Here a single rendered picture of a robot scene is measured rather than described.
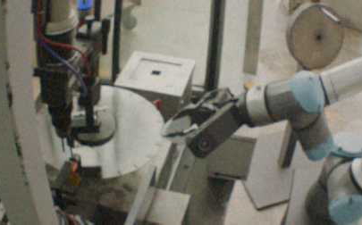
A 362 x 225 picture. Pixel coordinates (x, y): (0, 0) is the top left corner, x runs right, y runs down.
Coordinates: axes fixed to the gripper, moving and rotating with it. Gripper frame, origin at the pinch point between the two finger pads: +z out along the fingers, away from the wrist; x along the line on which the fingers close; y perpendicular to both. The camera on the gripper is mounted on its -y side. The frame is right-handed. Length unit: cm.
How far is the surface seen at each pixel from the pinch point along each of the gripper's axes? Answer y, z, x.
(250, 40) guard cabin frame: 49.4, -1.9, -1.2
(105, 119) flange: 3.3, 15.7, 5.7
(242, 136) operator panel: 20.5, -2.9, -14.6
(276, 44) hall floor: 239, 76, -65
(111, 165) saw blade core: -8.4, 9.8, 0.1
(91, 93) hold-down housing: -8.5, 3.6, 16.1
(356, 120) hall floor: 182, 13, -109
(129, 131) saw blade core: 3.3, 11.3, 1.4
